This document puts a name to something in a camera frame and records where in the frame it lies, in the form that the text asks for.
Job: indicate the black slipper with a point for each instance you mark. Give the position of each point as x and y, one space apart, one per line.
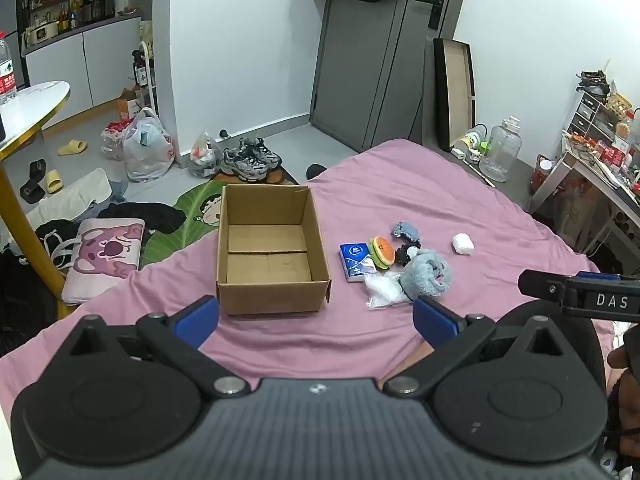
316 171

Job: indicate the small black white plush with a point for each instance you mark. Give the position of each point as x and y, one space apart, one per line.
406 255

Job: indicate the black spray bottle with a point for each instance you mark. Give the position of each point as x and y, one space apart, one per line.
140 70

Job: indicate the leaning black framed board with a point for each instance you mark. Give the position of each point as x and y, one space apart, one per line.
452 90

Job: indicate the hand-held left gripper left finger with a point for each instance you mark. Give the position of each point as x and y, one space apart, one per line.
196 321

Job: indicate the large clear water jug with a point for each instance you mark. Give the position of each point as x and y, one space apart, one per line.
500 152

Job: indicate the small clear plastic bag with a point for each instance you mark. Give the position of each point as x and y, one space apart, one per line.
205 155

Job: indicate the plastic bag with red packets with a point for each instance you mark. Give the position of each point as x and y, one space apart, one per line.
114 140

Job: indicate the white round table yellow leg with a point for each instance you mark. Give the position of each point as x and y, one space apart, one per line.
30 105

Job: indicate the small drawer organizer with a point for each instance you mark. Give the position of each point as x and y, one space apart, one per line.
585 115

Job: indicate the black sandal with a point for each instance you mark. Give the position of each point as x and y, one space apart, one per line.
33 180

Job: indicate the black clothing heap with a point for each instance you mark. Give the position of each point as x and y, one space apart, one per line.
145 215

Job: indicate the large white plastic bag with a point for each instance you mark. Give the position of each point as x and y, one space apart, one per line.
147 150

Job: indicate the black white tote bag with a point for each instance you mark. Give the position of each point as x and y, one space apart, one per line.
55 245

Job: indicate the yellow slipper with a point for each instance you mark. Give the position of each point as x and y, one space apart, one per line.
72 148
54 181

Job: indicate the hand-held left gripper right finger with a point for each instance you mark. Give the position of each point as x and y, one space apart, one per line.
434 322

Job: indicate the blue tissue packet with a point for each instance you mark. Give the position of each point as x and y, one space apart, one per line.
354 260

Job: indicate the small blue-grey fluffy cloth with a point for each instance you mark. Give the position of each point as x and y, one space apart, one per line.
406 231

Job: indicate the pink koala pillow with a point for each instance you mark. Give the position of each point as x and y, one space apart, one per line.
107 255

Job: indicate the brown cardboard box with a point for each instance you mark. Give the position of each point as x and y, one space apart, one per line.
272 285

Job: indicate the clear bag of white cotton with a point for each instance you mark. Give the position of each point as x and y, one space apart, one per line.
385 290

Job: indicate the water bottle red label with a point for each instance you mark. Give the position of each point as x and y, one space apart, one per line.
7 75

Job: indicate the grey door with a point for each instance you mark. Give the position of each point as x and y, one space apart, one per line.
365 60

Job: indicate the white kitchen cabinet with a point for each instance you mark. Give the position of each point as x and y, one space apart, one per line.
85 65

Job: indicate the red bottle white cap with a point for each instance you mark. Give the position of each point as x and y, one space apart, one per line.
541 175

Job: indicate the person's right hand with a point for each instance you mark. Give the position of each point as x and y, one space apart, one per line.
617 356

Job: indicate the burger plush toy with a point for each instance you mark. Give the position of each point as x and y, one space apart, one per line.
384 252

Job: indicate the small open cardboard carton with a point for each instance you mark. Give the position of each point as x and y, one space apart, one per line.
131 105

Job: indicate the grey-blue fluffy plush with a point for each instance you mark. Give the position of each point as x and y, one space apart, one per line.
425 275

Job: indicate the white towel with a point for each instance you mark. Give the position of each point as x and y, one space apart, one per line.
75 192

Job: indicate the green leaf cartoon rug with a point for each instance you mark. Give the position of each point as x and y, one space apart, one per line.
175 230

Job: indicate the small white soft wad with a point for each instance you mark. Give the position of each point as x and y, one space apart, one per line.
463 244

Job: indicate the grey sneaker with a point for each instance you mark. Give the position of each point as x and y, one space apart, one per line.
244 164
262 152

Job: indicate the white cluttered desk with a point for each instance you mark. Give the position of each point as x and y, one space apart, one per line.
595 172

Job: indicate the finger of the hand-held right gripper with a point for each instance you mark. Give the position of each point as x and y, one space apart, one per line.
542 287
597 276

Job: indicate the pink bed sheet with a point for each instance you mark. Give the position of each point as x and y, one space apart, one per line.
400 195

